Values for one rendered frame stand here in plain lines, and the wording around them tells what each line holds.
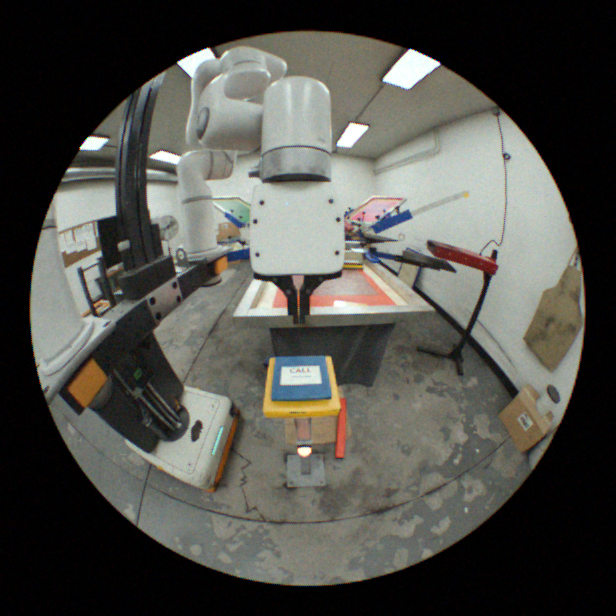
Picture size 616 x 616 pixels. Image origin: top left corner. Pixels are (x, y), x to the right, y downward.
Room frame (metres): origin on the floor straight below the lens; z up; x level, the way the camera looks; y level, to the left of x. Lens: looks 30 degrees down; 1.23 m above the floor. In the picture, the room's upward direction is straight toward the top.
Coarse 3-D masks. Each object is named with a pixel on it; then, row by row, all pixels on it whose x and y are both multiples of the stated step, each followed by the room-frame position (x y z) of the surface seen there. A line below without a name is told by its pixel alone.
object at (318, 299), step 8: (296, 280) 0.71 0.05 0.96; (296, 288) 0.62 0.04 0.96; (320, 288) 0.62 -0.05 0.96; (328, 288) 0.63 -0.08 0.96; (280, 296) 0.56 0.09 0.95; (312, 296) 0.56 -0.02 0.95; (320, 296) 0.56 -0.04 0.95; (328, 296) 0.56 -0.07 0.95; (280, 304) 0.50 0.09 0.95; (312, 304) 0.50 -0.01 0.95; (320, 304) 0.50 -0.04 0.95; (328, 304) 0.50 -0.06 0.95
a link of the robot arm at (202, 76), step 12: (204, 60) 0.33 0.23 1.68; (216, 60) 0.34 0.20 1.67; (204, 72) 0.34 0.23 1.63; (216, 72) 0.36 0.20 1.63; (192, 84) 0.37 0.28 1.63; (204, 84) 0.38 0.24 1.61; (192, 96) 0.40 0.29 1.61; (192, 108) 0.41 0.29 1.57; (192, 120) 0.42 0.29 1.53; (192, 132) 0.42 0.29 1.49; (192, 144) 0.45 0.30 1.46; (228, 156) 0.52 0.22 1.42; (228, 168) 0.52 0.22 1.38
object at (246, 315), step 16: (384, 272) 0.74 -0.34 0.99; (256, 288) 0.55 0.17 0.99; (400, 288) 0.58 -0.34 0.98; (240, 304) 0.44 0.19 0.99; (256, 304) 0.49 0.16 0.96; (416, 304) 0.46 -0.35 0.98; (240, 320) 0.38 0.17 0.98; (256, 320) 0.38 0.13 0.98; (272, 320) 0.38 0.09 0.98; (288, 320) 0.38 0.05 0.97; (320, 320) 0.39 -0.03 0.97; (336, 320) 0.39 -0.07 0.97; (352, 320) 0.39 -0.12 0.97; (368, 320) 0.39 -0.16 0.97; (384, 320) 0.39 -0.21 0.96; (400, 320) 0.40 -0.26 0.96; (416, 320) 0.40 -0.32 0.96
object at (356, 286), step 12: (348, 276) 0.76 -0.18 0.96; (360, 276) 0.77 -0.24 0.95; (336, 288) 0.63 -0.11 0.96; (348, 288) 0.63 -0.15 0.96; (360, 288) 0.63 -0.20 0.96; (372, 288) 0.63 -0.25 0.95; (336, 300) 0.53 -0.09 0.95; (348, 300) 0.53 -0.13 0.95; (360, 300) 0.53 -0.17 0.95; (372, 300) 0.53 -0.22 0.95; (384, 300) 0.53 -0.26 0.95
